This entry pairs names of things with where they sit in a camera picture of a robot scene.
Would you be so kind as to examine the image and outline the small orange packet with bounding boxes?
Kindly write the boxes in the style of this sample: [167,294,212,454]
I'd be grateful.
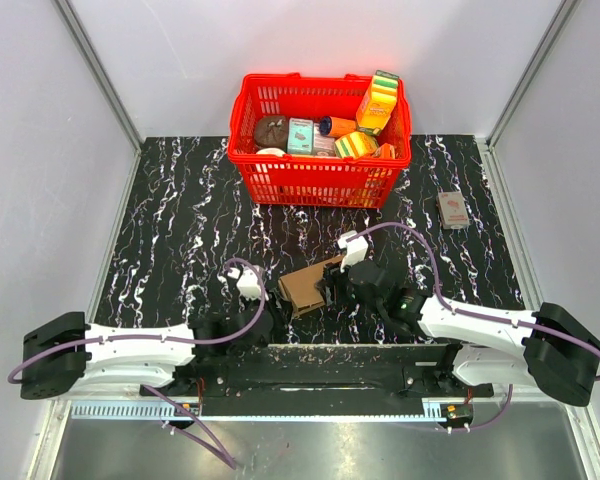
[373,143,396,160]

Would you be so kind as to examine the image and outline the red plastic shopping basket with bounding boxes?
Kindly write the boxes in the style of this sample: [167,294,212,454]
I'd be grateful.
[227,73,412,209]

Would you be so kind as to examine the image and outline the left aluminium frame post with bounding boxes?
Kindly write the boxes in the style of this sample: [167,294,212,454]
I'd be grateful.
[52,0,144,151]

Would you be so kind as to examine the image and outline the orange cylindrical can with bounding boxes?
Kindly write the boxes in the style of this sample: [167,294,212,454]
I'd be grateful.
[318,116,357,139]

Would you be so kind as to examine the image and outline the teal white small box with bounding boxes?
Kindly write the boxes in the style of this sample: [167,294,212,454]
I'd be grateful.
[286,118,314,155]

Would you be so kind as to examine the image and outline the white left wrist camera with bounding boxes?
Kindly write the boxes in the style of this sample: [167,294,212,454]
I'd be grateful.
[227,266,263,300]

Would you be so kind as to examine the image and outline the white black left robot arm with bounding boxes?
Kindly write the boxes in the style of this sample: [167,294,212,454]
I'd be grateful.
[8,297,282,400]

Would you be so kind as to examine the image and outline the tall orange sponge pack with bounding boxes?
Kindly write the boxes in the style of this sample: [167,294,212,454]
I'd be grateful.
[355,70,399,136]

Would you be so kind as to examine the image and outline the aluminium slotted rail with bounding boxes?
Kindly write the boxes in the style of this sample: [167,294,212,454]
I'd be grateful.
[69,389,511,424]

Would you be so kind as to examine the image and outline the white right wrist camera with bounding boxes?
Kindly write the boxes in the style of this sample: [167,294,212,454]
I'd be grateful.
[337,230,369,272]

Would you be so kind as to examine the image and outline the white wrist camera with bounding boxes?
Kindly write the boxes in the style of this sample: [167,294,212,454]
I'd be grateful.
[227,266,263,300]
[337,230,369,272]

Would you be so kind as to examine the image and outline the pink white small box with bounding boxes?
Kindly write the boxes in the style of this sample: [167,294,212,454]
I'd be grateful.
[312,133,336,157]

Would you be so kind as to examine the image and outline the white Kamenoko sponge pack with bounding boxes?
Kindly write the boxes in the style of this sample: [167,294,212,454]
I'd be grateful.
[437,191,470,230]

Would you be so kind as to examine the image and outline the aluminium frame post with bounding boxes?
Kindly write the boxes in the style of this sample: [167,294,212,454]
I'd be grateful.
[52,0,144,151]
[487,0,581,149]

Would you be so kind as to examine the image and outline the white round lid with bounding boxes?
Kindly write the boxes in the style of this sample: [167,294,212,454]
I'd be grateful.
[256,147,286,157]

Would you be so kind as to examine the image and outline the yellow green sponge pack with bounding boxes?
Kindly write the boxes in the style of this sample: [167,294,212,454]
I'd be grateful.
[334,131,378,159]

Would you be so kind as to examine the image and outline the right aluminium frame post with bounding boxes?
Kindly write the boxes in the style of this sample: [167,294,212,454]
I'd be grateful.
[487,0,581,149]

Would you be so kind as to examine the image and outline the brown cardboard box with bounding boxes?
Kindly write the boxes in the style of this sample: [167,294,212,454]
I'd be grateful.
[278,255,344,318]

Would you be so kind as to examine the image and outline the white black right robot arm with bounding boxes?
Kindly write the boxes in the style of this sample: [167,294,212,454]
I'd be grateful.
[316,260,600,407]

